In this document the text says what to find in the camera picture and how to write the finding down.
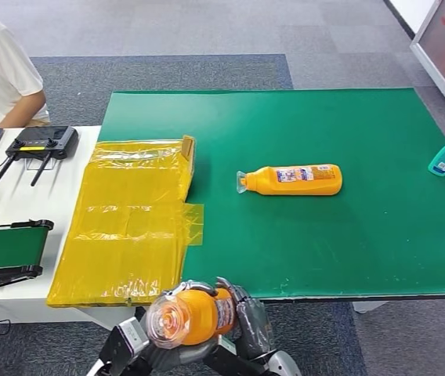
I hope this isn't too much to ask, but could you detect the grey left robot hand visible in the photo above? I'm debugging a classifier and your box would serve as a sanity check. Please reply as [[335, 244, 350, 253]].
[[138, 280, 228, 371]]

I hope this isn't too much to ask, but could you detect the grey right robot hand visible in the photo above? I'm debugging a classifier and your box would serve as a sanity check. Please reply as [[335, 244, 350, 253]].
[[216, 276, 276, 362]]

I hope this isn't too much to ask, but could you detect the orange bottle with clear cap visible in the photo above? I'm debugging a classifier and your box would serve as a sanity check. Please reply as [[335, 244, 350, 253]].
[[145, 287, 239, 349], [236, 164, 343, 197]]

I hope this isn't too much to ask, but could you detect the yellow plastic wrapped cardboard box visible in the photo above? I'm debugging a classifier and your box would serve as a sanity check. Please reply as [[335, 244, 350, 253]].
[[45, 135, 205, 309]]

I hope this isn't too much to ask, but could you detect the green table mat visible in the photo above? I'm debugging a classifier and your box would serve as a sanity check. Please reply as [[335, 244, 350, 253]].
[[98, 88, 445, 301]]

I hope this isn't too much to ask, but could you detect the small green belt conveyor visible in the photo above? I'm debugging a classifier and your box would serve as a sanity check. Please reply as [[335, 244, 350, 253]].
[[0, 218, 55, 290]]

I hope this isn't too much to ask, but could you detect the dark grey floor rug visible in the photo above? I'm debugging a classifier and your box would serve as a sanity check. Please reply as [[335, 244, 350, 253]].
[[0, 53, 368, 376]]

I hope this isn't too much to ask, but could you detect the black remote controller with antennas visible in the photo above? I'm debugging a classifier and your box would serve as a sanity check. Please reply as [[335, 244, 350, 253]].
[[0, 125, 79, 188]]

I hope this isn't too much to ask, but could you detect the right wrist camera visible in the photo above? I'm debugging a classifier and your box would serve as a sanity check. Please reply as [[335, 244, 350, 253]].
[[205, 342, 270, 376]]

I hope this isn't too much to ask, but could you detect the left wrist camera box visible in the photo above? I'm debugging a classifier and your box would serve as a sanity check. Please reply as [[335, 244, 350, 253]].
[[108, 316, 151, 374]]

